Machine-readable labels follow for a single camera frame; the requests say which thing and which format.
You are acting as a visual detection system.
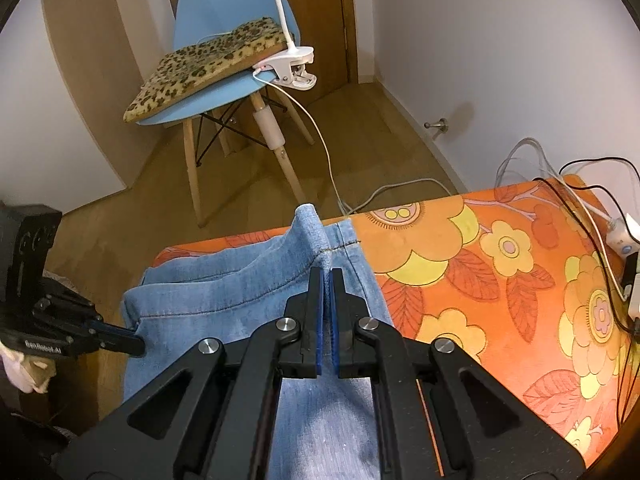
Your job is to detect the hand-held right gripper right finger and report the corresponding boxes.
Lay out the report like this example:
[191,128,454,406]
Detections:
[330,267,587,480]

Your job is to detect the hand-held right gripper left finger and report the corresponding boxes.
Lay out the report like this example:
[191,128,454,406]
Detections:
[59,266,325,480]

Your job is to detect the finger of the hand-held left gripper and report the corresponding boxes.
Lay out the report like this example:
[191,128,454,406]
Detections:
[90,319,147,359]

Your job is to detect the light blue denim pants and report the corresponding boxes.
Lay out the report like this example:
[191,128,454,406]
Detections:
[122,203,442,480]

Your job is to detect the person's left hand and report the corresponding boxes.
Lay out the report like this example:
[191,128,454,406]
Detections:
[0,344,52,395]

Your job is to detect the orange floral bedspread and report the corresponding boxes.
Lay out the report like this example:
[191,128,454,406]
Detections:
[150,175,640,472]

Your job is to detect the white foam tube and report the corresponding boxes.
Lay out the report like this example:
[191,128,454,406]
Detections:
[252,106,286,151]

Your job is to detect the white clip lamp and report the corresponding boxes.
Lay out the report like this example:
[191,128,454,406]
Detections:
[251,0,319,91]

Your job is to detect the leopard print cushion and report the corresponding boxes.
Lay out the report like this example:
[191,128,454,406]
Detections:
[123,16,294,124]

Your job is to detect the wooden door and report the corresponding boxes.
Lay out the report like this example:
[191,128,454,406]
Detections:
[162,0,359,103]

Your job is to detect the blue chair with wooden legs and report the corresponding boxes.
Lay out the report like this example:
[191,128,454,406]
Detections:
[142,0,321,228]

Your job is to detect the white floor cable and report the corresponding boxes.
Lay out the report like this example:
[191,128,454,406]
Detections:
[344,178,454,212]

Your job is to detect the white lamp cable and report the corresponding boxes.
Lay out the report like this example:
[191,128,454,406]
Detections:
[254,71,353,215]

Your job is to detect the white looped cable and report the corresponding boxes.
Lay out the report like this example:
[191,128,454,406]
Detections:
[495,137,563,187]

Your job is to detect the black cable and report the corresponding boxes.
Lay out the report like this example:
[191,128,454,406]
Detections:
[531,157,640,343]

